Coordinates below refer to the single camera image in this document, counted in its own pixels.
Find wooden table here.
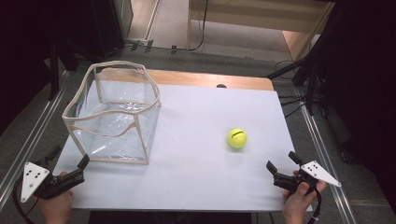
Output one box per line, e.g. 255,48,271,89
98,67,276,92

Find clear plastic box beige trim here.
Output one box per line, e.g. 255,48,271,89
62,60,163,165

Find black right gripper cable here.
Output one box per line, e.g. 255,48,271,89
306,188,323,224

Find person's left hand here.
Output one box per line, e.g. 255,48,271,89
36,171,75,224

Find black metal stand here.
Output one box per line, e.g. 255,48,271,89
46,41,80,102

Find metal floor rail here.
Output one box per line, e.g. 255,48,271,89
0,70,70,213
293,88,359,224

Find light wooden furniture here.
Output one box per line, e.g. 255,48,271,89
186,0,336,63

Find black hanging cable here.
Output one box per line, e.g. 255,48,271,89
169,0,209,53

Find person's right hand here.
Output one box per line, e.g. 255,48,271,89
282,169,328,224

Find yellow tennis ball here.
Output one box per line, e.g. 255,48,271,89
227,128,248,149

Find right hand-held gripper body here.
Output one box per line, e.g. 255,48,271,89
272,160,342,196

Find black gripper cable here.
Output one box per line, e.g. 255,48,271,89
306,188,323,224
12,174,40,224

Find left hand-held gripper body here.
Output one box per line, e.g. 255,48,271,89
20,159,86,203

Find black tripod stand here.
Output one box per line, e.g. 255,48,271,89
265,18,335,117

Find white board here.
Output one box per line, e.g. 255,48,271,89
52,79,312,213

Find black floor cables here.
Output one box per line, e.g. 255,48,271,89
273,59,310,119

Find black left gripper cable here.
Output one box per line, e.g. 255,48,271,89
12,174,40,224

